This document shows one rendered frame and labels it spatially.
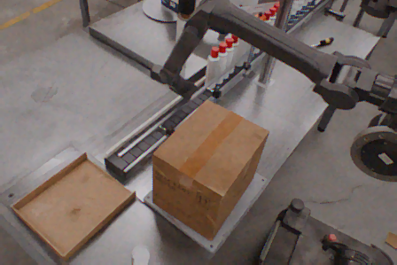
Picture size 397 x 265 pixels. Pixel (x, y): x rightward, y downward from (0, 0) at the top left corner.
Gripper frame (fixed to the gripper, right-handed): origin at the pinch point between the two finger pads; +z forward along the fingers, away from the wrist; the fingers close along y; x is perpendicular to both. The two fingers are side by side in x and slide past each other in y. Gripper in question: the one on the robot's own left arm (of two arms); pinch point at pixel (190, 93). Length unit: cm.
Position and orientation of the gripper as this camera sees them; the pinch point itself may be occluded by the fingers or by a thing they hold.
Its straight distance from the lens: 149.2
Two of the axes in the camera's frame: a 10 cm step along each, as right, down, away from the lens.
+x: -5.2, 8.5, -0.1
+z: 3.0, 2.0, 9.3
